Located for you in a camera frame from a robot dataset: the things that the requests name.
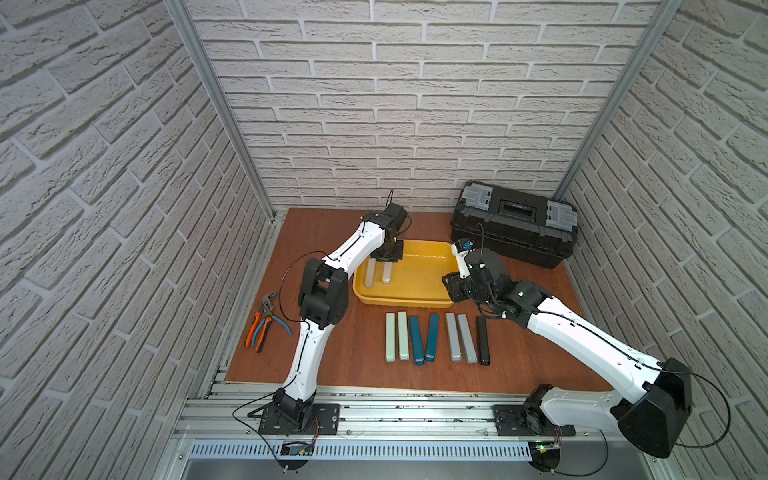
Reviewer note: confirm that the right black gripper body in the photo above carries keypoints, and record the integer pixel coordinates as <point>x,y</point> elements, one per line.
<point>462,289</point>

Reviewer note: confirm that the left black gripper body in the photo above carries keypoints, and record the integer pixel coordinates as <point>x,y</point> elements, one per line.
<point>388,255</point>

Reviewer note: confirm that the black folding pruner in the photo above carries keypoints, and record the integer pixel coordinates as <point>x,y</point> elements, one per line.
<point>483,342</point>

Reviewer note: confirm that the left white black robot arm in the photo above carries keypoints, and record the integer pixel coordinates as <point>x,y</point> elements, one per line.
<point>323,300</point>

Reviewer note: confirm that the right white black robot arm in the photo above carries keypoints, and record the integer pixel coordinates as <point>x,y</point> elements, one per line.
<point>649,401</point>

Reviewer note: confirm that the yellow plastic tray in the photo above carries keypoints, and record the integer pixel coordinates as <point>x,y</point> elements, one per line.
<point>416,278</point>

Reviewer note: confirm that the black plastic toolbox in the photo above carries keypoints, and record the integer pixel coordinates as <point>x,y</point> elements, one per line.
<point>515,224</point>

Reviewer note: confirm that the grey pruner right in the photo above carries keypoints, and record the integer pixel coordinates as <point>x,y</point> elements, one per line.
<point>467,340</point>

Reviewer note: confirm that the grey pruner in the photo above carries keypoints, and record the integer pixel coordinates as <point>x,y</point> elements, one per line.
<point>467,340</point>
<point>453,336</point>

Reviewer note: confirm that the grey pruner left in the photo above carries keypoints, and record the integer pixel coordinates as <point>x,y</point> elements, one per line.
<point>453,336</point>

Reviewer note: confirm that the teal pruner left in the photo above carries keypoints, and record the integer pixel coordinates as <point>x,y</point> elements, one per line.
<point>416,341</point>

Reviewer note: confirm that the teal pruner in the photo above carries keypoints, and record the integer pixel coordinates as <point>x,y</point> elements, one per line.
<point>416,341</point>
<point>432,337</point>

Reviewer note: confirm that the teal pruner right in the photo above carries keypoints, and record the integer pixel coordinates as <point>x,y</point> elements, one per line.
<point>432,337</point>

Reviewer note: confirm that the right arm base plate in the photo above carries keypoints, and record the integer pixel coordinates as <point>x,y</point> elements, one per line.
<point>533,421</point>

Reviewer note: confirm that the blue handled pliers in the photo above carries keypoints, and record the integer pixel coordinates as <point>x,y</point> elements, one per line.
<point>279,323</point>

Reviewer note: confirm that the left aluminium corner post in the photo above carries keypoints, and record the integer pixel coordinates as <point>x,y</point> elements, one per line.
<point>196,48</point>

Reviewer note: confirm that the aluminium corner post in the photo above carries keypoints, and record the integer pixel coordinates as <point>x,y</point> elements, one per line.
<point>196,48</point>
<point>659,23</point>

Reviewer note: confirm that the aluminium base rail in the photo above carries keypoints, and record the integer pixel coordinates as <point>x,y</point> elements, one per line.
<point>236,421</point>

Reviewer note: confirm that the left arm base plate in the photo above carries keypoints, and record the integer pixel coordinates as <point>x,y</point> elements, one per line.
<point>323,418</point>

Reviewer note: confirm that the right aluminium corner post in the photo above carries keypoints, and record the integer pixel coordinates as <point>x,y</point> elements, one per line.
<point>659,23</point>

